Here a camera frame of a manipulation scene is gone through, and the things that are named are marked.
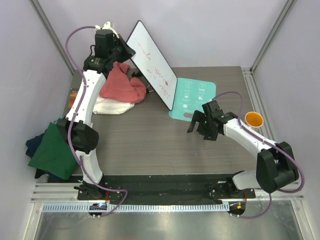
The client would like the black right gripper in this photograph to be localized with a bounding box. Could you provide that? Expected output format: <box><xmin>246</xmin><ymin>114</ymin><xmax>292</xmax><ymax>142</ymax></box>
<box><xmin>187</xmin><ymin>110</ymin><xmax>219</xmax><ymax>141</ymax></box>

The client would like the white dry erase board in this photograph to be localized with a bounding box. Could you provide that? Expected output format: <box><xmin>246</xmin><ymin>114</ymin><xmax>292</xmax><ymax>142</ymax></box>
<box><xmin>126</xmin><ymin>20</ymin><xmax>178</xmax><ymax>111</ymax></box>

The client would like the metal wire board stand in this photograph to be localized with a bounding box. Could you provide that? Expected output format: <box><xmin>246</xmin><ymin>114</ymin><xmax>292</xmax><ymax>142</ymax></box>
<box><xmin>131</xmin><ymin>70</ymin><xmax>155</xmax><ymax>94</ymax></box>

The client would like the teal cutting board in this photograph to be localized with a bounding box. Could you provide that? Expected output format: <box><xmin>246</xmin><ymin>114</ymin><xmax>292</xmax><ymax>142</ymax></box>
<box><xmin>168</xmin><ymin>77</ymin><xmax>217</xmax><ymax>122</ymax></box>

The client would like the red t shirt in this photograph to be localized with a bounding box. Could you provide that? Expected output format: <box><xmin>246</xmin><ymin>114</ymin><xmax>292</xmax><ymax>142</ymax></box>
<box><xmin>99</xmin><ymin>62</ymin><xmax>147</xmax><ymax>104</ymax></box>

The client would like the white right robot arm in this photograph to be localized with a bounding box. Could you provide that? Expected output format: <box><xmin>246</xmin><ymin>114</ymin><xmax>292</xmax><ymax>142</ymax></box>
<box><xmin>187</xmin><ymin>100</ymin><xmax>300</xmax><ymax>198</ymax></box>

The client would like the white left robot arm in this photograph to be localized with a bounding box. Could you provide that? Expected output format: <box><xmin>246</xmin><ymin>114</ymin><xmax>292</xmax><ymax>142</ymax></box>
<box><xmin>57</xmin><ymin>25</ymin><xmax>135</xmax><ymax>200</ymax></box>

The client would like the white mug orange inside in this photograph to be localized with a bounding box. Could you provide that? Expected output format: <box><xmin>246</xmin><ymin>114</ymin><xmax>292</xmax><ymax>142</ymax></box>
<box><xmin>244</xmin><ymin>111</ymin><xmax>264</xmax><ymax>131</ymax></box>

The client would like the white t shirt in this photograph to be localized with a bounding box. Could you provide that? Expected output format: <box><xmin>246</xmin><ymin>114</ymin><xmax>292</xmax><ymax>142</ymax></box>
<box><xmin>92</xmin><ymin>96</ymin><xmax>135</xmax><ymax>115</ymax></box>

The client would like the orange cover book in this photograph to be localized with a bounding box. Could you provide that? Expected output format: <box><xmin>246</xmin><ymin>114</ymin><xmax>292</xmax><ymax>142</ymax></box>
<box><xmin>68</xmin><ymin>88</ymin><xmax>79</xmax><ymax>108</ymax></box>

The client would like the green t shirt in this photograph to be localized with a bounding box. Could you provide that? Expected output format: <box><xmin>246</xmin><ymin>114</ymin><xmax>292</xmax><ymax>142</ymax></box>
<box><xmin>28</xmin><ymin>122</ymin><xmax>78</xmax><ymax>180</ymax></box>

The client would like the navy blue t shirt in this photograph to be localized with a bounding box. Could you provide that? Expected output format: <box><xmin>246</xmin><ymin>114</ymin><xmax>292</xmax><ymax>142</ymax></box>
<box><xmin>25</xmin><ymin>132</ymin><xmax>45</xmax><ymax>159</ymax></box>

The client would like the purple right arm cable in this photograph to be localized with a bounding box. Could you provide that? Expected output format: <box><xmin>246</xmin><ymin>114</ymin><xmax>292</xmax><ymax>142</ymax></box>
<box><xmin>208</xmin><ymin>91</ymin><xmax>306</xmax><ymax>220</ymax></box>

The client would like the aluminium left corner post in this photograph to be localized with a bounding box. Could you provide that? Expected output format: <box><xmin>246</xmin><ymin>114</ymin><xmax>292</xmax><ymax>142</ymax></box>
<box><xmin>28</xmin><ymin>0</ymin><xmax>76</xmax><ymax>76</ymax></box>

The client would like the aluminium corner post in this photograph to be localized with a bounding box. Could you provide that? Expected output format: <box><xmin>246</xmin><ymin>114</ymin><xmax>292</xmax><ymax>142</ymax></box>
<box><xmin>28</xmin><ymin>0</ymin><xmax>76</xmax><ymax>76</ymax></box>
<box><xmin>250</xmin><ymin>0</ymin><xmax>297</xmax><ymax>75</ymax></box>

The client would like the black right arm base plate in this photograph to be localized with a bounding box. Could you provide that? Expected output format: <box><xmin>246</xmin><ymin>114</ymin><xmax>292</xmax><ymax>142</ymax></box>
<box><xmin>205</xmin><ymin>181</ymin><xmax>256</xmax><ymax>200</ymax></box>

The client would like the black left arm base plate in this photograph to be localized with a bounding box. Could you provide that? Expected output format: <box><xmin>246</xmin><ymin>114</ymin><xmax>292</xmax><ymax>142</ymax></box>
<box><xmin>73</xmin><ymin>180</ymin><xmax>125</xmax><ymax>201</ymax></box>

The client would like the aluminium right corner post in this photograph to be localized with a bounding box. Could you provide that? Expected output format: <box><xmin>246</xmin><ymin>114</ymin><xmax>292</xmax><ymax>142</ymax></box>
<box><xmin>250</xmin><ymin>0</ymin><xmax>297</xmax><ymax>75</ymax></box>

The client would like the white perforated cable rail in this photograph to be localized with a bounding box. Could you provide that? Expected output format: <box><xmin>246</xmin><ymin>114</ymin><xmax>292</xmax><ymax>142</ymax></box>
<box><xmin>42</xmin><ymin>202</ymin><xmax>230</xmax><ymax>214</ymax></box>

